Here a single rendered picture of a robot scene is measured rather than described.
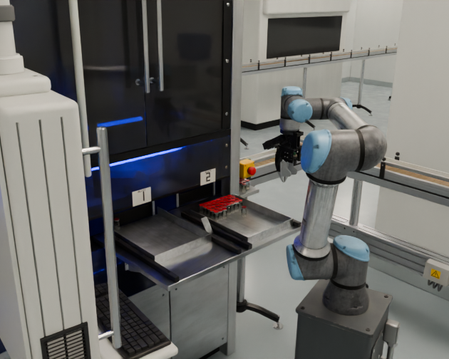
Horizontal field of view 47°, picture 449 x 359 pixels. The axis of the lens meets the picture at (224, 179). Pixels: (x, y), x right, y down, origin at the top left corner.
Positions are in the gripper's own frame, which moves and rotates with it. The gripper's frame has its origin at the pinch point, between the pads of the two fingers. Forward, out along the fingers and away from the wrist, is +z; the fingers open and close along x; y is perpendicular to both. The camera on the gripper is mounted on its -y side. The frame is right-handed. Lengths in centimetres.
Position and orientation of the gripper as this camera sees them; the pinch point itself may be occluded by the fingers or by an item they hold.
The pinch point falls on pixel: (282, 178)
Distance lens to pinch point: 198.1
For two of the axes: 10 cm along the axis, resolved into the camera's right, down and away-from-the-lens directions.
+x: 7.3, -2.3, 6.4
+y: 6.8, 2.6, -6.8
